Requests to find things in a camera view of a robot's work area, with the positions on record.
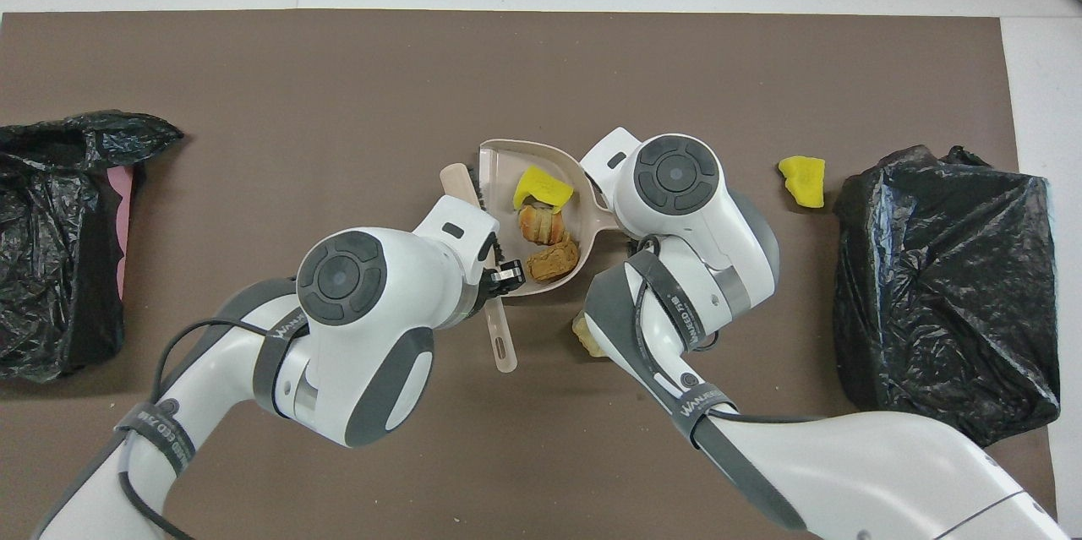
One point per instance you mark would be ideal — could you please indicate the black trash bag liner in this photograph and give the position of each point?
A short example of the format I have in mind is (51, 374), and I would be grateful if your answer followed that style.
(51, 312)
(955, 312)

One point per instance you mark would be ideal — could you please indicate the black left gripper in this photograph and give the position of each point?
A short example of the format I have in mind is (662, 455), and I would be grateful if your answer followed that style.
(485, 286)

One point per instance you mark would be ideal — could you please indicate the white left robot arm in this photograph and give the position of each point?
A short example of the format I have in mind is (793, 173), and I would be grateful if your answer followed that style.
(338, 278)

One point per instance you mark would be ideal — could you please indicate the orange white striped bread piece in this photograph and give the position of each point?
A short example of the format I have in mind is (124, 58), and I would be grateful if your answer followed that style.
(541, 223)

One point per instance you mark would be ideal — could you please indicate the beige brush black bristles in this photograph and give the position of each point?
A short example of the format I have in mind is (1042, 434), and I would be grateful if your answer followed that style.
(505, 346)

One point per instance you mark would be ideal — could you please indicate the brown round bread roll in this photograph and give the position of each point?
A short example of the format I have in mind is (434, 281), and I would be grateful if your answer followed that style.
(554, 263)

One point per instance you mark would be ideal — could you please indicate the beige plastic dustpan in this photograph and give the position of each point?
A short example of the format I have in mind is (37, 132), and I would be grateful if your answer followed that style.
(532, 153)

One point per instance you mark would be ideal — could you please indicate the pink plastic bin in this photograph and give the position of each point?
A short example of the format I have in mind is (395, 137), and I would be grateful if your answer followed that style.
(121, 181)

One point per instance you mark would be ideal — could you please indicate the notched yellow sponge piece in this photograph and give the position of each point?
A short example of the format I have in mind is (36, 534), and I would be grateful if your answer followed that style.
(805, 183)

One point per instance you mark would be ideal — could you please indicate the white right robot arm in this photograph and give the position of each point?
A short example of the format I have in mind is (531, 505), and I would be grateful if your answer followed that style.
(676, 177)

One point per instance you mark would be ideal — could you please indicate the large beige crumbly chunk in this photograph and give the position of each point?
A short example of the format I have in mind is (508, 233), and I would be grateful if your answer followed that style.
(585, 337)

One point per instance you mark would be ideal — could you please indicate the brown table mat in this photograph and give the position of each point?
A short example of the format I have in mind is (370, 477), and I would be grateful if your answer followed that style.
(338, 100)

